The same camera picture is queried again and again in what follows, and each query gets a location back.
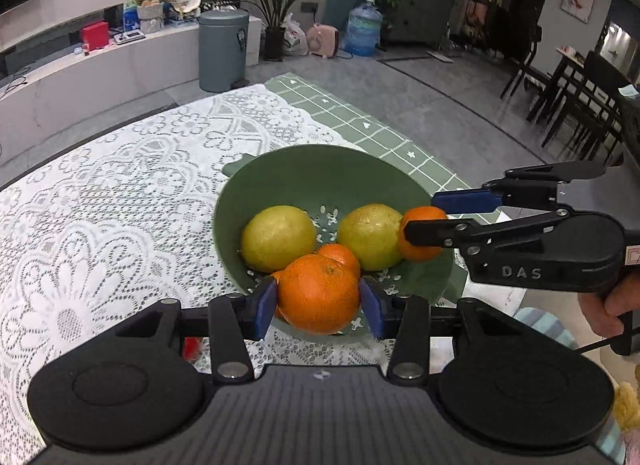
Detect blue water jug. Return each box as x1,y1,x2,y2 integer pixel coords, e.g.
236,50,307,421
345,0,383,57

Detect white television cabinet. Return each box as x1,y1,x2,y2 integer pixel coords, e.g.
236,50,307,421
0,8,263,118

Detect grey pedal trash can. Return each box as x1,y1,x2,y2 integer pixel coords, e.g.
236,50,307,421
198,9,250,92

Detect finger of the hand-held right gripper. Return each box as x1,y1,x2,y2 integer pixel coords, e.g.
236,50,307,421
404,208,576,257
431,161,609,216

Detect large yellow-green citrus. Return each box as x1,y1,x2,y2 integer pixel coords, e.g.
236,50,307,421
337,204,406,271
241,205,318,273

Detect white lace tablecloth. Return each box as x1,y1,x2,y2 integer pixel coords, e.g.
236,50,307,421
0,80,526,465

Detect person's right hand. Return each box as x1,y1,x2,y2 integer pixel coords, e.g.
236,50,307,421
578,267,640,337

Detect pink heater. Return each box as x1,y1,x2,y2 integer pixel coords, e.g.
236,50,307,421
306,25,341,58

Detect white plastic bag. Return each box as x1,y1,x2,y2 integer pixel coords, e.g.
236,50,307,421
282,14,308,56

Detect black dining chair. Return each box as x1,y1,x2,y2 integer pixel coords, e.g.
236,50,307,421
542,51,628,162
500,25,556,118

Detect grey drawer cabinet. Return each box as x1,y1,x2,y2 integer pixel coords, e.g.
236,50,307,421
385,0,460,46

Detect striped cloth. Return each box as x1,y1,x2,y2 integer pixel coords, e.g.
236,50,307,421
514,306,582,352

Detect white flower pot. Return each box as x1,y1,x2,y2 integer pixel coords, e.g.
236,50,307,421
139,6,166,35

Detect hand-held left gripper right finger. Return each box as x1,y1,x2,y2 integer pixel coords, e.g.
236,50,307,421
359,277,523,381

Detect potted long-leaf plant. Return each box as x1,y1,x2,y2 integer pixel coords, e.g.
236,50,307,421
231,0,331,62

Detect red box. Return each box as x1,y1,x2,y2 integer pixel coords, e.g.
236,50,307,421
81,21,110,51

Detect white paper sheet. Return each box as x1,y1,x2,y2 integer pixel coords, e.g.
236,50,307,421
462,284,527,317

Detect green colander bowl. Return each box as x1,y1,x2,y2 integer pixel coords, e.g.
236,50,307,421
214,145,457,344

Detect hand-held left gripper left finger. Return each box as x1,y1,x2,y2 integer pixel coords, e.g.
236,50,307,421
116,277,278,385

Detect black dining table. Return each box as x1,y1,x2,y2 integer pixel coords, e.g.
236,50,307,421
554,44,640,101

